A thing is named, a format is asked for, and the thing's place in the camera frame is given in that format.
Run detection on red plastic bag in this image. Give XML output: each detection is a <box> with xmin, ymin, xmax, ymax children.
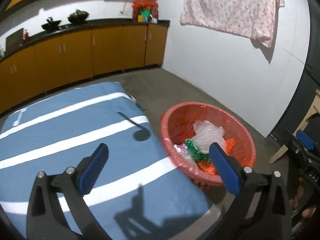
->
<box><xmin>225</xmin><ymin>138</ymin><xmax>235</xmax><ymax>154</ymax></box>
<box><xmin>196</xmin><ymin>161</ymin><xmax>217</xmax><ymax>176</ymax></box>

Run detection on red plastic bag front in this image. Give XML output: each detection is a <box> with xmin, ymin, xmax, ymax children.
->
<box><xmin>225</xmin><ymin>138</ymin><xmax>235</xmax><ymax>154</ymax></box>

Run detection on green plastic bag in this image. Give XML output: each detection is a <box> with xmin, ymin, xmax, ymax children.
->
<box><xmin>184</xmin><ymin>139</ymin><xmax>211</xmax><ymax>163</ymax></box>

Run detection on large bubble wrap sheet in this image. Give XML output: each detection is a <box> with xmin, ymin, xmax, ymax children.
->
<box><xmin>192</xmin><ymin>120</ymin><xmax>226</xmax><ymax>154</ymax></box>

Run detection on magenta plastic bag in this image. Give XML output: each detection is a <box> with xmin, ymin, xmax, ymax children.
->
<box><xmin>174</xmin><ymin>143</ymin><xmax>193</xmax><ymax>160</ymax></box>

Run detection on lower kitchen cabinets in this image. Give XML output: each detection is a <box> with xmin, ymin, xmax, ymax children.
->
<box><xmin>1</xmin><ymin>18</ymin><xmax>170</xmax><ymax>113</ymax></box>

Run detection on person right hand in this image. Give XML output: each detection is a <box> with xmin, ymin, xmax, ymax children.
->
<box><xmin>287</xmin><ymin>177</ymin><xmax>319</xmax><ymax>218</ymax></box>

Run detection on wooden plank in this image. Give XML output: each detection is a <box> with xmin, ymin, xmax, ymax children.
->
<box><xmin>268</xmin><ymin>145</ymin><xmax>288</xmax><ymax>164</ymax></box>

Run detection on blue striped tablecloth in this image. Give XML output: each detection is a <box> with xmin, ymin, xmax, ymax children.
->
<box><xmin>1</xmin><ymin>82</ymin><xmax>220</xmax><ymax>239</ymax></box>

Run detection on red plastic basket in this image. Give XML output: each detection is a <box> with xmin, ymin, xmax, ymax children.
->
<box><xmin>160</xmin><ymin>102</ymin><xmax>256</xmax><ymax>189</ymax></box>

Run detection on dark cutting board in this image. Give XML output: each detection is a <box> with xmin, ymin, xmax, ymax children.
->
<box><xmin>5</xmin><ymin>28</ymin><xmax>24</xmax><ymax>52</ymax></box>

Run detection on black wok left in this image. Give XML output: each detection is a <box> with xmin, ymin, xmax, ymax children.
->
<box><xmin>41</xmin><ymin>17</ymin><xmax>61</xmax><ymax>31</ymax></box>

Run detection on pink floral hanging cloth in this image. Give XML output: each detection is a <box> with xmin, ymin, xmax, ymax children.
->
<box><xmin>180</xmin><ymin>0</ymin><xmax>285</xmax><ymax>48</ymax></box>

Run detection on black lidded wok right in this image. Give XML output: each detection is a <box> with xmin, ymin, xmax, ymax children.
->
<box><xmin>67</xmin><ymin>9</ymin><xmax>89</xmax><ymax>25</ymax></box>

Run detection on red bag covered appliance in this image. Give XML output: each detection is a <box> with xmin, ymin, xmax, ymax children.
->
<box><xmin>132</xmin><ymin>0</ymin><xmax>158</xmax><ymax>24</ymax></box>

